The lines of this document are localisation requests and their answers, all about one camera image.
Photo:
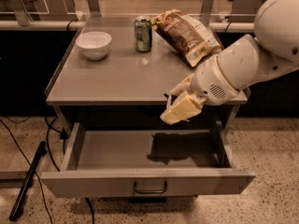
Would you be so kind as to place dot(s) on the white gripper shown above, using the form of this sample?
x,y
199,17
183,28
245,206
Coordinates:
x,y
212,82

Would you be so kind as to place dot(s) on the dark rxbar chocolate wrapper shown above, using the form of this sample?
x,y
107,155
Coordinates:
x,y
169,100

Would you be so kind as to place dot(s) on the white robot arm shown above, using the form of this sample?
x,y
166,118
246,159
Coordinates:
x,y
273,51

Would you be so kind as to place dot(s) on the open grey top drawer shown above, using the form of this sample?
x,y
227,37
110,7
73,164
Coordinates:
x,y
108,163

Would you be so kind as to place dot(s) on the brown chip bag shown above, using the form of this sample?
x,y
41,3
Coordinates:
x,y
187,35

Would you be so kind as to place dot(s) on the green soda can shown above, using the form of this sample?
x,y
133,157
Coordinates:
x,y
143,33

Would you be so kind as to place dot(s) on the grey cabinet table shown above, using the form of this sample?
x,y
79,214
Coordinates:
x,y
127,88

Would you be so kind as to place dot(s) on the white ceramic bowl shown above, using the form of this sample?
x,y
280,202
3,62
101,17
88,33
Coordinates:
x,y
94,45

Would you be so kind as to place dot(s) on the background grey table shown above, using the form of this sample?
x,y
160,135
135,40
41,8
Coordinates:
x,y
245,10

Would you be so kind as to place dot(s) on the black bar on floor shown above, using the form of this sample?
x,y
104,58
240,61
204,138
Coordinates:
x,y
16,210

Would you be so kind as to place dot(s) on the black drawer handle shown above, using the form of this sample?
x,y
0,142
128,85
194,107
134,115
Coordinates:
x,y
148,189

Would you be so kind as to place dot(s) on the grey post right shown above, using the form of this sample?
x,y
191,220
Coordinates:
x,y
206,10

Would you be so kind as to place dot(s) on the grey post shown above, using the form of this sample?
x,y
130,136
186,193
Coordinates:
x,y
21,14
94,8
206,10

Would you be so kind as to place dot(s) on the grey post middle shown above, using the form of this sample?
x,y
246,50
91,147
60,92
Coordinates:
x,y
94,8

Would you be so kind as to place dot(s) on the grey post left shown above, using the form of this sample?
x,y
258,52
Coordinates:
x,y
21,14

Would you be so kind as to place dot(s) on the white horizontal rail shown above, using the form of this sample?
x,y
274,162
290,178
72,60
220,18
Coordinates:
x,y
230,27

